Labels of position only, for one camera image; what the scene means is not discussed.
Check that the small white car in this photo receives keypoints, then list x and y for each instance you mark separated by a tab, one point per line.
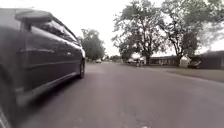
98	61

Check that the vehicle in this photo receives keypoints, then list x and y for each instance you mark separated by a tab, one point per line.
134	61

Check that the distant green tree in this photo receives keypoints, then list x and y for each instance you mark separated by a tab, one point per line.
91	43

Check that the grey asphalt road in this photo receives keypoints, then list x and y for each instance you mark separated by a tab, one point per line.
133	96

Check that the medium leafy tree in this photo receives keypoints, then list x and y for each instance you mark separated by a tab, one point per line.
140	30

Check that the pale low house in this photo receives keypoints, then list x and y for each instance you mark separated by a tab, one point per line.
163	60

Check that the grey car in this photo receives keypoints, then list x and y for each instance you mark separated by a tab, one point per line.
43	56

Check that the large spreading tree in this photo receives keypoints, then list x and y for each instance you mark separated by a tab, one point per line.
181	30

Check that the grass verge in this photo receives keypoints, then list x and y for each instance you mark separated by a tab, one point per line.
200	74

